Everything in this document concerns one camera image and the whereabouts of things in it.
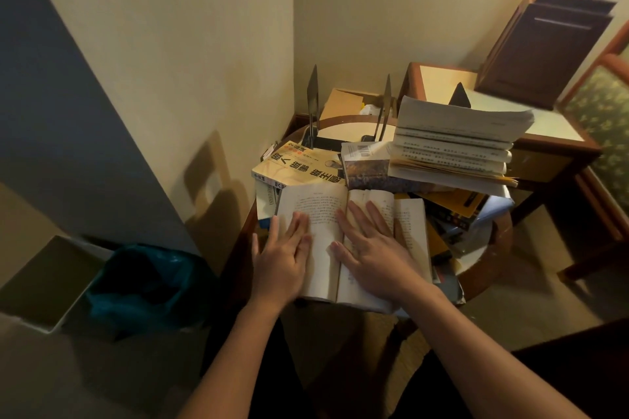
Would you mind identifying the person's right hand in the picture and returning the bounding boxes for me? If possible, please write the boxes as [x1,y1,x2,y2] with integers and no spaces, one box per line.
[328,200,434,307]

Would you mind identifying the person's left hand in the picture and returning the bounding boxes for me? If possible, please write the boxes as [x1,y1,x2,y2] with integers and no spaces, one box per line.
[250,211,313,309]

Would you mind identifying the white paperback book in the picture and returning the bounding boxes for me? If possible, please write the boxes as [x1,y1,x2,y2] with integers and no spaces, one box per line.
[274,183,434,315]

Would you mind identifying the person's left forearm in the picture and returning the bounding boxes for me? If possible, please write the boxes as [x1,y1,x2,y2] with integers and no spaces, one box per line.
[178,297,292,419]

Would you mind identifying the person's right forearm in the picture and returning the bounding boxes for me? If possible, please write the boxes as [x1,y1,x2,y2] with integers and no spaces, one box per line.
[393,282,590,419]

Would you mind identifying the white spine book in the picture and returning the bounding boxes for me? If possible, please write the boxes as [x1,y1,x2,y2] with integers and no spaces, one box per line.
[255,180,287,222]

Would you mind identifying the dark picture cover book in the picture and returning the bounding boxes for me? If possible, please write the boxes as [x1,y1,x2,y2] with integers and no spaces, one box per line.
[341,141,421,194]

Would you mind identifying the yellow cover book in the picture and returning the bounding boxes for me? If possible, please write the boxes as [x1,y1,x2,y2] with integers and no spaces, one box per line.
[251,140,346,189]

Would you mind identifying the orange cover book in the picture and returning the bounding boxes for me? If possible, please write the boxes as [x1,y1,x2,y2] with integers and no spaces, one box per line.
[417,188,490,219]

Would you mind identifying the round wooden table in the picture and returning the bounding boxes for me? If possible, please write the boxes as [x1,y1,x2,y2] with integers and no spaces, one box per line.
[220,114,515,336]

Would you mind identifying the pale blue cover book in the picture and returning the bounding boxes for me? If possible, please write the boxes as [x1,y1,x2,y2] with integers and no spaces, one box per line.
[427,195,515,258]

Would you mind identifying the slanted metal bookend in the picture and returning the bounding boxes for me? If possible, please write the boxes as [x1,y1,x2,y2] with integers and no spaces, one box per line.
[363,73,393,143]

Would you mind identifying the stack of white paperback books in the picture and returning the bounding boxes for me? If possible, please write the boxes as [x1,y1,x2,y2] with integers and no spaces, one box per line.
[387,96,536,198]

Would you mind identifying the brown cardboard box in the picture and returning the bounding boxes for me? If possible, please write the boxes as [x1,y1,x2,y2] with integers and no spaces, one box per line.
[319,88,365,122]

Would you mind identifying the bin with teal bag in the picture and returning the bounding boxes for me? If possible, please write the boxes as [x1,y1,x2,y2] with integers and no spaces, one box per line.
[61,243,209,342]

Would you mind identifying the tall metal bookend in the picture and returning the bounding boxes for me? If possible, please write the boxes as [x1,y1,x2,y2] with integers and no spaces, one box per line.
[301,64,321,150]

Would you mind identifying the black triangular bookend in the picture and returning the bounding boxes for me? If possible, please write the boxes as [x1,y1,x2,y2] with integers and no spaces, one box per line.
[448,82,473,109]

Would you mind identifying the wooden desk with pale top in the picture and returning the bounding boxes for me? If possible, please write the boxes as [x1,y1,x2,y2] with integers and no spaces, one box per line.
[397,62,603,227]

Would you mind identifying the person's dark trousers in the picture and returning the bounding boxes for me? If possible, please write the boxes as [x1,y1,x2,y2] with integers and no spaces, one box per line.
[200,306,629,419]

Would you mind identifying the white open box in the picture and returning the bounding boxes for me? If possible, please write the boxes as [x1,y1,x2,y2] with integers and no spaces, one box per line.
[0,235,115,335]

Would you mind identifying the green floral upholstered chair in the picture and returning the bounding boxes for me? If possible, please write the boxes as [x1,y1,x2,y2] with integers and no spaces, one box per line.
[557,21,629,283]

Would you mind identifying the dark wooden cabinet box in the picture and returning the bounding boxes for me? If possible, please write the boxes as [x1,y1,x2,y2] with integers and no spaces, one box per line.
[474,0,618,111]

